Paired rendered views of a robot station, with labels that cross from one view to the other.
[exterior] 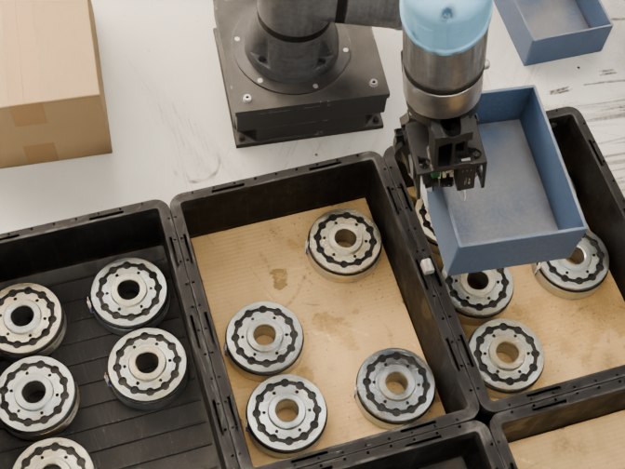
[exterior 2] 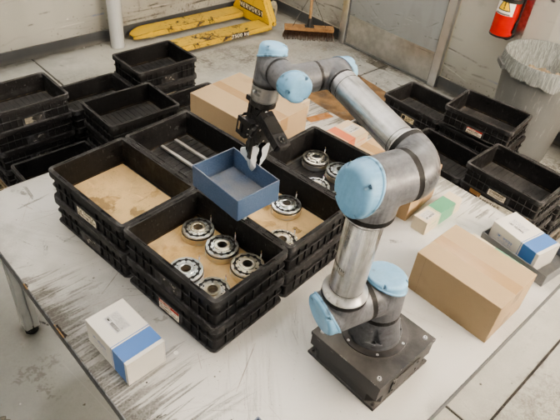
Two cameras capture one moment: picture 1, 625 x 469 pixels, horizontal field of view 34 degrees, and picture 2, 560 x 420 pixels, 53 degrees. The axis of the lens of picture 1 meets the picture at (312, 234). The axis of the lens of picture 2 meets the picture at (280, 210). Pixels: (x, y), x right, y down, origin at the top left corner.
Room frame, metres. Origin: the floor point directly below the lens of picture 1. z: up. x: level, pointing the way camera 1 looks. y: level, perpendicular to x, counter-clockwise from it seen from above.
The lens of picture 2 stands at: (1.80, -0.72, 2.05)
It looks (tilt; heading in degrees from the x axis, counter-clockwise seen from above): 39 degrees down; 150
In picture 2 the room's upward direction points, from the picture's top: 7 degrees clockwise
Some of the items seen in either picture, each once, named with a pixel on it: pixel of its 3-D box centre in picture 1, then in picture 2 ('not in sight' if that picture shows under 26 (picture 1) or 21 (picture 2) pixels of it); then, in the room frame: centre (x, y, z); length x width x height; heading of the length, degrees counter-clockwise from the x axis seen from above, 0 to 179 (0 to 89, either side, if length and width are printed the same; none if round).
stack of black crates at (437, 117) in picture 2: not in sight; (417, 124); (-0.48, 1.53, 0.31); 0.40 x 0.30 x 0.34; 17
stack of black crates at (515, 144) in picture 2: not in sight; (476, 144); (-0.10, 1.66, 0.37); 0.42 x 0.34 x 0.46; 17
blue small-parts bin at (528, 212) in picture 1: (492, 178); (235, 182); (0.65, -0.20, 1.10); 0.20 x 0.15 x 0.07; 17
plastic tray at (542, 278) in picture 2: not in sight; (527, 247); (0.91, 0.85, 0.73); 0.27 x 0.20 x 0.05; 11
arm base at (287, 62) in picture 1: (293, 26); (377, 318); (1.06, 0.07, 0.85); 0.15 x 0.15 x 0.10
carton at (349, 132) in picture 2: not in sight; (346, 137); (0.07, 0.59, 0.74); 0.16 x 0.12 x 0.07; 110
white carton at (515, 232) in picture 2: not in sight; (522, 242); (0.90, 0.84, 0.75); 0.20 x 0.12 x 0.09; 6
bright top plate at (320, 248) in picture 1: (345, 240); (282, 240); (0.68, -0.05, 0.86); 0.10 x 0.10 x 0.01
